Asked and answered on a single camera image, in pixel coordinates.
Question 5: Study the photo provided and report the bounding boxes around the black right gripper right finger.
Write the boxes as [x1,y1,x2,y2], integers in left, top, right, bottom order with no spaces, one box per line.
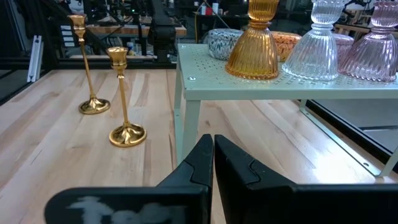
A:
[214,134,398,224]

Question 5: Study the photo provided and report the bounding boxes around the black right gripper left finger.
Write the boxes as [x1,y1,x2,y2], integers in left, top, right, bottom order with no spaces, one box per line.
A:
[44,133,215,224]

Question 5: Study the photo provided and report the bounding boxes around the clear ribbed glass candle holder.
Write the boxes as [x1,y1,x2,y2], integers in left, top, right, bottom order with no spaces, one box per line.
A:
[282,0,351,82]

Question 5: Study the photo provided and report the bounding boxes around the amber ribbed glass candle holder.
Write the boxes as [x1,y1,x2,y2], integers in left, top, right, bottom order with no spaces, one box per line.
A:
[225,0,280,81]

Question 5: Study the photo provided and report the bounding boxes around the orange patterned candle tin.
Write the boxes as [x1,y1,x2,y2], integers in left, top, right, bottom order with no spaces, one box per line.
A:
[271,30,302,62]

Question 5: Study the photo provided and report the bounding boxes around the blue patterned candle tin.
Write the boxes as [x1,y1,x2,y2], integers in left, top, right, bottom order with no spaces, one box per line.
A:
[207,28,245,62]

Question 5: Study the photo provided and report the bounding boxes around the pink ribbed glass candle holder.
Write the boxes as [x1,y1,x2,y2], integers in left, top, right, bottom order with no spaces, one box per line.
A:
[338,0,398,83]

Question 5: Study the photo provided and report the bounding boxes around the mint green perforated metal shelf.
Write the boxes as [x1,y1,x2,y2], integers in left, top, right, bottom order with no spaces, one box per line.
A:
[173,43,398,178]

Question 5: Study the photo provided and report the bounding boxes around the short gold candlestick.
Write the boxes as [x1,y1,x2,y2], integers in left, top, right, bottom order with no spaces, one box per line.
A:
[106,46,147,148]

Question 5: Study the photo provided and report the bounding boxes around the medium gold candlestick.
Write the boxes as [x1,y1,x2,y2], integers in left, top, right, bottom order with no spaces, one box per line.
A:
[67,14,111,115]

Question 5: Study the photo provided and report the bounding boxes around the wooden workbench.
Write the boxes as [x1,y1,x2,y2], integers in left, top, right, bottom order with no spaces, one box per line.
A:
[70,24,187,37]

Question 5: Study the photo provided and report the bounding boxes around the silver aluminium extrusion bar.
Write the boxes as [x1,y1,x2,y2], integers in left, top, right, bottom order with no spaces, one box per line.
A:
[27,34,44,83]

